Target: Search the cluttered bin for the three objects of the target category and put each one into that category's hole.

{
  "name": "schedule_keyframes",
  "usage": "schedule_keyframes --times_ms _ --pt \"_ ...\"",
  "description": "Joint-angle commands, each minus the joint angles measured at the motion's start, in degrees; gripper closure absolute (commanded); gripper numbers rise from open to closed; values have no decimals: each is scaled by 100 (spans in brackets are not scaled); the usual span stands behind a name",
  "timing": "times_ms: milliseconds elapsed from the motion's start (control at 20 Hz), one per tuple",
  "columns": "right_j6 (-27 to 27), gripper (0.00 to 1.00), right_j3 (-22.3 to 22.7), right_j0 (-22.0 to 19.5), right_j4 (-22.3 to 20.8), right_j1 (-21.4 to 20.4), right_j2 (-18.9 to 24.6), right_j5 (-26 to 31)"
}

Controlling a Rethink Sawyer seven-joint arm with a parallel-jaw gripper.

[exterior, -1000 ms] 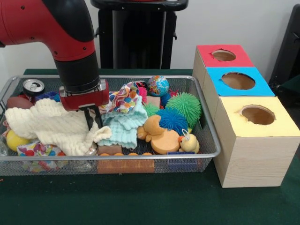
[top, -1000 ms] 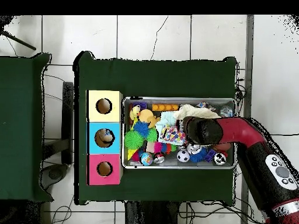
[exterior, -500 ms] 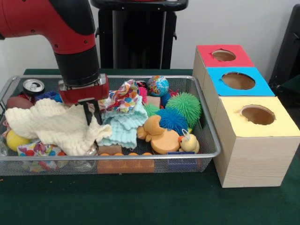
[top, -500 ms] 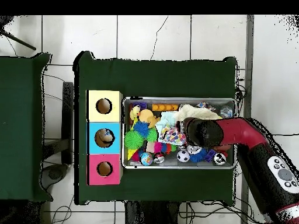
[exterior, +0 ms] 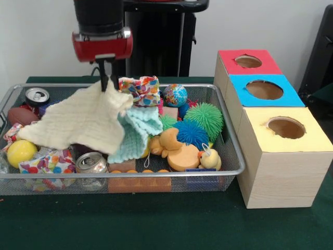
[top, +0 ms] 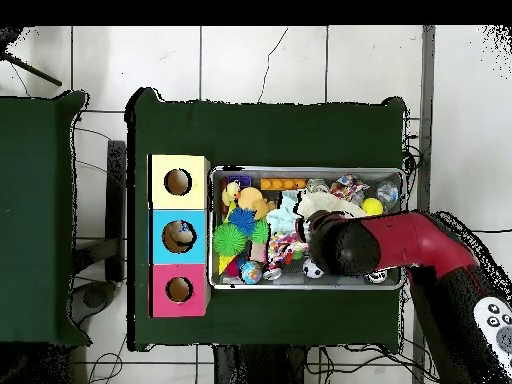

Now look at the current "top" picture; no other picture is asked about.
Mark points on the cream knit cloth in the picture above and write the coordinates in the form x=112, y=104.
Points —
x=336, y=204

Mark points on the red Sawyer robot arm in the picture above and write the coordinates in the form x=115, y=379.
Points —
x=416, y=248

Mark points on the shallow clear mesh bin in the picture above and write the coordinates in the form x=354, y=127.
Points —
x=214, y=180

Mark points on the wooden box with three holes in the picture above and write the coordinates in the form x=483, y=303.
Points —
x=178, y=218

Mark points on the orange foam duck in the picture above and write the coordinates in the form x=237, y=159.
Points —
x=250, y=198

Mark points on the blue spiky ball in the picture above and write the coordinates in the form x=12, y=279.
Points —
x=241, y=218

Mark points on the small green spiky ball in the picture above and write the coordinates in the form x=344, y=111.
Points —
x=260, y=231

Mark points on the mint green cloth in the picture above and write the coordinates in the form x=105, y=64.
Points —
x=282, y=216

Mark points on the small yellow rubber duck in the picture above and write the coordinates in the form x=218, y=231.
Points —
x=230, y=193

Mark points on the orange toy brick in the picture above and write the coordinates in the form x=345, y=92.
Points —
x=282, y=184

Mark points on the large green spiky ball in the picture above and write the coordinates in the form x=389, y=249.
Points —
x=229, y=239

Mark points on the blue globe ball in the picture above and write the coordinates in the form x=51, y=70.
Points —
x=251, y=272

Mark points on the yellow ball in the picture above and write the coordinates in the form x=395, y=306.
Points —
x=372, y=206

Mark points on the green cloth side table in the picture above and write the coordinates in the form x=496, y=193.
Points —
x=40, y=232

